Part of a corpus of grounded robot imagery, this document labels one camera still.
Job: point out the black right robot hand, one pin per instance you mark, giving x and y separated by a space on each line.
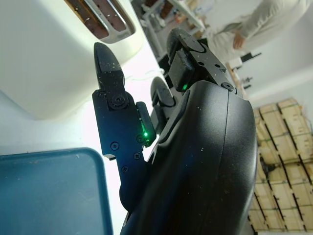
195 151

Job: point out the person in cream sweater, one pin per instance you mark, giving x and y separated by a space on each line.
269 19

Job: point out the cream two-slot toaster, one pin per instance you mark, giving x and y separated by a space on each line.
49 61

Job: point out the stacked wooden pallets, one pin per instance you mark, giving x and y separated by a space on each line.
283 151

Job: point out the dark blue plastic tray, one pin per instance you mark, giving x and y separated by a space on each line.
49 193

